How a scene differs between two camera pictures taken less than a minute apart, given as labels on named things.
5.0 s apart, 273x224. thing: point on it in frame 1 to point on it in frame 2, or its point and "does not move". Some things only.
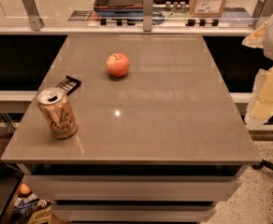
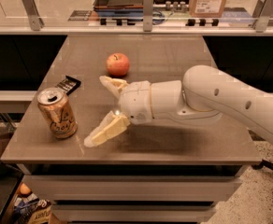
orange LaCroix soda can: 55,106 does not move
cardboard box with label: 207,1 does not move
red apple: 118,64 does not move
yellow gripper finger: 256,38 to 112,125
